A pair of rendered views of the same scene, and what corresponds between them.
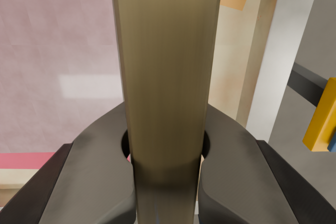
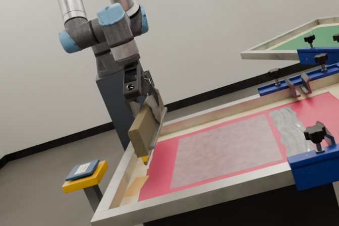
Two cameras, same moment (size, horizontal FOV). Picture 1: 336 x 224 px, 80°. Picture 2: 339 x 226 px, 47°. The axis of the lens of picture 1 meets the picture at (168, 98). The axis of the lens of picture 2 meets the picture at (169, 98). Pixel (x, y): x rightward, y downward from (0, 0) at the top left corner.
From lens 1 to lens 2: 108 cm
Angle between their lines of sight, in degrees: 47
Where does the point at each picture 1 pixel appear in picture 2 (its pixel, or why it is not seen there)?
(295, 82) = not seen: hidden behind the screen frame
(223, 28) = (143, 172)
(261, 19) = (129, 174)
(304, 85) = not seen: hidden behind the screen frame
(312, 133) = (104, 166)
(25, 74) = (220, 143)
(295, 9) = (119, 171)
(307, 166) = not seen: outside the picture
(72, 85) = (204, 145)
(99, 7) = (186, 163)
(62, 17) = (201, 158)
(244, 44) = (135, 172)
